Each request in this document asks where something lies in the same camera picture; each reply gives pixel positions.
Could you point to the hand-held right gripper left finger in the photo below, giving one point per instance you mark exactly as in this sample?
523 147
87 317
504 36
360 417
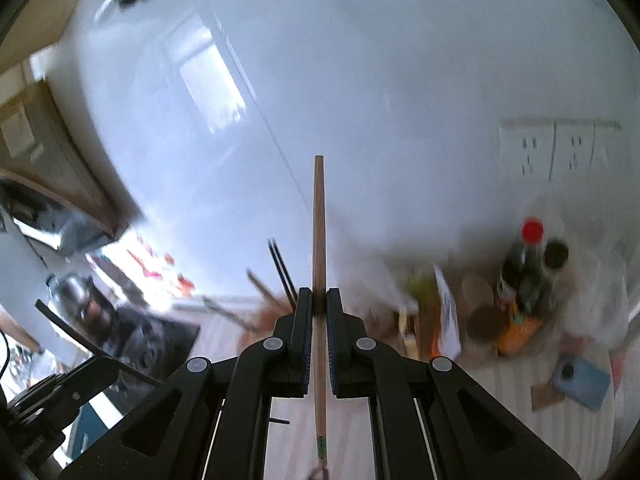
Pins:
306 345

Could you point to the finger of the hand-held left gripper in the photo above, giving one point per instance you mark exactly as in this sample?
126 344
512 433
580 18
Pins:
82 382

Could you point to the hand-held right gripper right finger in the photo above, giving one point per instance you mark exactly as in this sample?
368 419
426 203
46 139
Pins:
333 345

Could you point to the beige utensil holder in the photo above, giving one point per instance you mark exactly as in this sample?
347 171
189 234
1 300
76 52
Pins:
262 317

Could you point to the light wooden chopstick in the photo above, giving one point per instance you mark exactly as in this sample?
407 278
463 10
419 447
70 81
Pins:
318 240

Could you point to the teal object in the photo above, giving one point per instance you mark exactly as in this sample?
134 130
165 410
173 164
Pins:
97 422

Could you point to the brown wooden chopstick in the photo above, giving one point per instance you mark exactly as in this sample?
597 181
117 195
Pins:
260 285

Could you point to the metal kettle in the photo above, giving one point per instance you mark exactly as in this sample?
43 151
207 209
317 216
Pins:
82 300

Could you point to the black stove top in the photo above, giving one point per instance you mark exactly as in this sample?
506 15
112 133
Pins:
155 340

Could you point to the silver metal utensil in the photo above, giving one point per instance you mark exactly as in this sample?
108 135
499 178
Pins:
227 312

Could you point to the yellow green packet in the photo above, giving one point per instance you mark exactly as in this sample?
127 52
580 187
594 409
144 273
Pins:
417 285

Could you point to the white and orange carton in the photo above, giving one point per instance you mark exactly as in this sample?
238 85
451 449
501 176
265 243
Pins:
447 315

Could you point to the colourful kitchen items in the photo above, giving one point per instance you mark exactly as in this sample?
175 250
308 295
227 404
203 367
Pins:
160 265

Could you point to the pale plastic jar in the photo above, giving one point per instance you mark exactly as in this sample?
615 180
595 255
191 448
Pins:
475 290

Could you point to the jar with brown lid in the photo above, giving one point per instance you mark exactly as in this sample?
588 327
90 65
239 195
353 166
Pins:
486 327

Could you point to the metal range hood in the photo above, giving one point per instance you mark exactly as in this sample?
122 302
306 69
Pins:
50 225

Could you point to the striped printed tablecloth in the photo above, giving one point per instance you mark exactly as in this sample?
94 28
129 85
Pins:
500 410

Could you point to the orange snack packet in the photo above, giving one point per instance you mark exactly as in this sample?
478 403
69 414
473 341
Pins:
520 335

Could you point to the dark sauce bottle red cap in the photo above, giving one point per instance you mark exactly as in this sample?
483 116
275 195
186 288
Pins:
522 265

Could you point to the brown card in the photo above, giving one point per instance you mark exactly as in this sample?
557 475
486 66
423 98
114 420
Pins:
545 396

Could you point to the dark bottle black cap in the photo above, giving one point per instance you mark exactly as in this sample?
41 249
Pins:
550 270

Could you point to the blue phone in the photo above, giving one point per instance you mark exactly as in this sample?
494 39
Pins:
582 377

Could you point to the clear plastic bag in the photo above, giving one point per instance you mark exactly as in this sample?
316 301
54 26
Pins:
597 300

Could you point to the wooden wall cabinet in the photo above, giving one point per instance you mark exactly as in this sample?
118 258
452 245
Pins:
50 155

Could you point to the white wall socket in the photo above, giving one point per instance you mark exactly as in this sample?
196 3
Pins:
527 150
575 147

